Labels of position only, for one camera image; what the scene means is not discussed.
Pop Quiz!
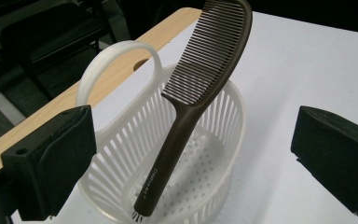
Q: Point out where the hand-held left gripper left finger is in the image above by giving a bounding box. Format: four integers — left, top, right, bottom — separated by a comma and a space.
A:
0, 105, 98, 222

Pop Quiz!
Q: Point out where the dark brown comb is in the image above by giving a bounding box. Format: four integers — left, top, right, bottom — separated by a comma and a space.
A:
131, 0, 254, 224

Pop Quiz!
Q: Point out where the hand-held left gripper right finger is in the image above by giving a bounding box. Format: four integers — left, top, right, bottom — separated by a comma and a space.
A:
290, 105, 358, 222

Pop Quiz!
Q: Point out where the black folding chair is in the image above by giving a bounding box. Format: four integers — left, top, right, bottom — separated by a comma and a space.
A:
0, 0, 120, 101

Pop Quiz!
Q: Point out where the white plastic basket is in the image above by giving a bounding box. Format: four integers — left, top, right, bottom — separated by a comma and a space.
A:
75, 40, 247, 224

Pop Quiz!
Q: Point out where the white board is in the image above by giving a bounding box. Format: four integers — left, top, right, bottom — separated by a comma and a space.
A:
10, 11, 358, 224

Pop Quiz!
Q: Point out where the wooden table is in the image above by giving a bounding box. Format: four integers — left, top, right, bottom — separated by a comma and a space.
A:
0, 7, 203, 174

